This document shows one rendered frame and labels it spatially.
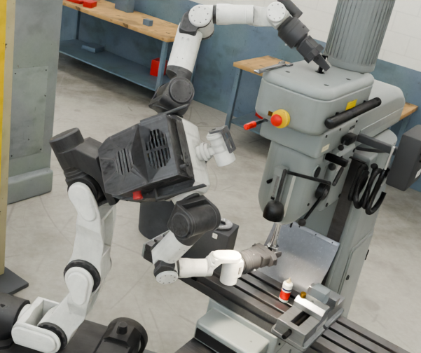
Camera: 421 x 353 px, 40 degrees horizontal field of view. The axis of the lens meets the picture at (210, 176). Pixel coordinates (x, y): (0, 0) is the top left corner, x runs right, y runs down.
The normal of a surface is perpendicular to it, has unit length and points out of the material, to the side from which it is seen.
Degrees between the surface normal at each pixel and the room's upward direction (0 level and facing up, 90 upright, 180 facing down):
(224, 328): 0
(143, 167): 75
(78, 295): 90
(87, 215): 90
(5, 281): 0
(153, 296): 0
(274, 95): 90
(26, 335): 90
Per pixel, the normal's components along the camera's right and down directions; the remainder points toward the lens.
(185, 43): -0.09, -0.15
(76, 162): -0.22, 0.38
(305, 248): -0.42, -0.18
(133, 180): -0.58, -0.03
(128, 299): 0.18, -0.89
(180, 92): 0.37, -0.02
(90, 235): -0.33, 0.70
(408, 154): -0.56, 0.25
